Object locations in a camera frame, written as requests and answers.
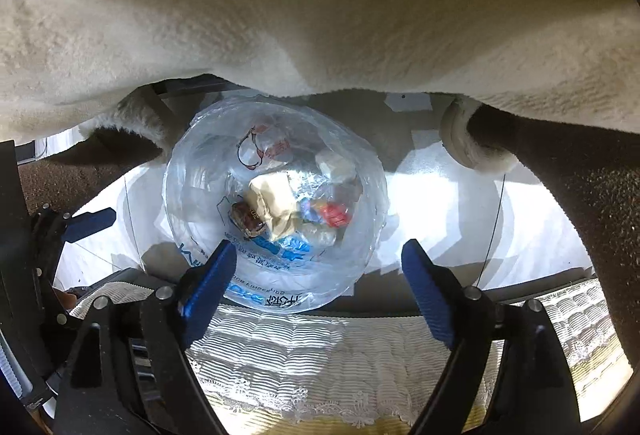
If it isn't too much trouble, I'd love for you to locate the white quilted mattress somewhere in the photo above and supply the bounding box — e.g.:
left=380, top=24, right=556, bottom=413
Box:
left=67, top=277, right=632, bottom=435

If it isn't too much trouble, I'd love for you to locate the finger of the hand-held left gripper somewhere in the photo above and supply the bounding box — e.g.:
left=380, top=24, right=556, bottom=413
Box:
left=60, top=209, right=118, bottom=244

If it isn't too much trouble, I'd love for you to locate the cream fluffy blanket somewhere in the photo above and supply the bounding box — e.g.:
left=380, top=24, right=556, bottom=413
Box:
left=0, top=0, right=640, bottom=276

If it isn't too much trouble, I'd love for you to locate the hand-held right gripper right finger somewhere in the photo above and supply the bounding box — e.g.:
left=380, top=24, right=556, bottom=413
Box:
left=401, top=239, right=583, bottom=435

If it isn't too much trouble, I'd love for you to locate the clear plastic jar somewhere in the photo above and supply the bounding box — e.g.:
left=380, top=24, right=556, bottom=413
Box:
left=235, top=124, right=296, bottom=172

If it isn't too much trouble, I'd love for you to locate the clear plastic bag blue print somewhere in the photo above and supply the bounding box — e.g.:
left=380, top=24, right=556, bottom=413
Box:
left=162, top=95, right=388, bottom=315

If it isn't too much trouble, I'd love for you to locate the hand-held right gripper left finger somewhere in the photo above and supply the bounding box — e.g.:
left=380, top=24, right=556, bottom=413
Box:
left=52, top=239, right=238, bottom=435

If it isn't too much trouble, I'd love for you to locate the white tissue pack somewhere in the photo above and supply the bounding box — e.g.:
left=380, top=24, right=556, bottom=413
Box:
left=315, top=149, right=360, bottom=183

